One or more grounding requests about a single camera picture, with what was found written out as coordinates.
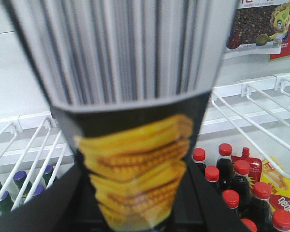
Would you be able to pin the yellow snack bag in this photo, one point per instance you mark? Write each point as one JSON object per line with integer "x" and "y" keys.
{"x": 280, "y": 194}

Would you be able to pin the black cracker box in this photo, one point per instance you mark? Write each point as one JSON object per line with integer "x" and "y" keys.
{"x": 128, "y": 82}

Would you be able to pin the red spout pouch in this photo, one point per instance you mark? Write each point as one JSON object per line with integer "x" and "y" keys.
{"x": 255, "y": 165}

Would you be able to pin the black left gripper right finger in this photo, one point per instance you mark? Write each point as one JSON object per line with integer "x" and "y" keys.
{"x": 199, "y": 208}

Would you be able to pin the white peppercorn packet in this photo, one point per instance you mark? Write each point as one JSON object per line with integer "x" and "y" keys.
{"x": 259, "y": 27}

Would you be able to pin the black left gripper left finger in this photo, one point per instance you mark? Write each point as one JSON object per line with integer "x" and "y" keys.
{"x": 67, "y": 206}

